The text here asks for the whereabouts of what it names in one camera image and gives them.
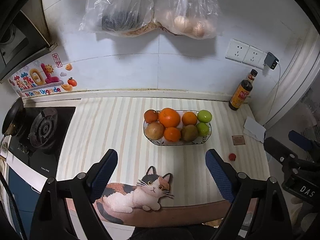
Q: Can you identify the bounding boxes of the cherry tomato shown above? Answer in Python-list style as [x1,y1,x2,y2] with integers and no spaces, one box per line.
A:
[228,153,236,161]

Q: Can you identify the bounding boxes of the green apple front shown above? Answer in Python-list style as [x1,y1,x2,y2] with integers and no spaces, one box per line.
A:
[196,122,209,137]

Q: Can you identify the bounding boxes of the green apple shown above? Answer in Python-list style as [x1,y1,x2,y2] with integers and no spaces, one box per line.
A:
[196,122,209,137]
[197,110,213,123]

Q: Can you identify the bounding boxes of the brown apple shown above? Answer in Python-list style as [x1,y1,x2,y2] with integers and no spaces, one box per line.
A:
[181,125,199,142]
[145,121,165,140]

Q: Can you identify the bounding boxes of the green apple back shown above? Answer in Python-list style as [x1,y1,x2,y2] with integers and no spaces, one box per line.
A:
[197,110,213,123]

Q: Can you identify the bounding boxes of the small orange back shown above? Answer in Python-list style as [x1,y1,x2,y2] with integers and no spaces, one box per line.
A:
[182,112,198,126]

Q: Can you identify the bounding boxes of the small orange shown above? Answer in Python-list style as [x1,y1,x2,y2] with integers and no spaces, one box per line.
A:
[164,127,181,142]
[182,112,198,126]

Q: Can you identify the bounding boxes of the dark red-orange tangerine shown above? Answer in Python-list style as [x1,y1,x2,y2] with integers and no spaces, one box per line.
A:
[144,109,158,124]

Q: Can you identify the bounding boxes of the large orange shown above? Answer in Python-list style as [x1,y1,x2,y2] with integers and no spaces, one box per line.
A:
[158,108,181,128]

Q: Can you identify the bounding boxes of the small brown card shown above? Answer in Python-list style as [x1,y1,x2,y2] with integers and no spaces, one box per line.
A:
[232,135,246,146]

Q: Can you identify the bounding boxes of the white folded paper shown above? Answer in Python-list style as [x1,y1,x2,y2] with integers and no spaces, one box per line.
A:
[243,116,266,143]

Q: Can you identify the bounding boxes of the black gas stove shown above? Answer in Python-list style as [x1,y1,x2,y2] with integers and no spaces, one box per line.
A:
[9,107,75,178]

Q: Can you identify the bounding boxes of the oval floral ceramic plate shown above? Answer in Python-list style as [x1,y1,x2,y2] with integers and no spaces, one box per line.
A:
[143,108,212,146]

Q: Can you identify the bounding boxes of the blue cabinet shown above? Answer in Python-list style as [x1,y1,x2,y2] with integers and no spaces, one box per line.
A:
[8,168,40,239]

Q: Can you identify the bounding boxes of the soy sauce bottle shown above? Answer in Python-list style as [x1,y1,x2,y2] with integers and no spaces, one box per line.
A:
[228,69,258,111]

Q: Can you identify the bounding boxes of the black plug adapter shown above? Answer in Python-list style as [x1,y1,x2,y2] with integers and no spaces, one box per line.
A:
[264,52,279,70]

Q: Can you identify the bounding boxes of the small black frying pan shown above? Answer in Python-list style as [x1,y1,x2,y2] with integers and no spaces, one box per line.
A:
[1,97,25,146]

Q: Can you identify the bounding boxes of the black range hood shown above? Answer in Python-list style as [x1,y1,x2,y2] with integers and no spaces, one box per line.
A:
[1,0,57,82]

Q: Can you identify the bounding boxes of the plastic bag dark contents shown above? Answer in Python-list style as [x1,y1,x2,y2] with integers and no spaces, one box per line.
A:
[79,0,157,37]

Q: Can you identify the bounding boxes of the plastic bag with eggs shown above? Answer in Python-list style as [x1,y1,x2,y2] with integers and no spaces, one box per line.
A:
[153,0,220,40]

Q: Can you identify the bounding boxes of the white charger cable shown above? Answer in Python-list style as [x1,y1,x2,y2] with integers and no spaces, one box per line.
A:
[263,62,282,128]

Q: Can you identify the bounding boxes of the colourful wall sticker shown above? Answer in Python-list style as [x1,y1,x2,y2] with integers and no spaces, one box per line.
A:
[8,52,78,98]

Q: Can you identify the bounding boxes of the white double wall socket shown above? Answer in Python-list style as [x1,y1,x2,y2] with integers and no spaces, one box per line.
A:
[225,39,267,69]

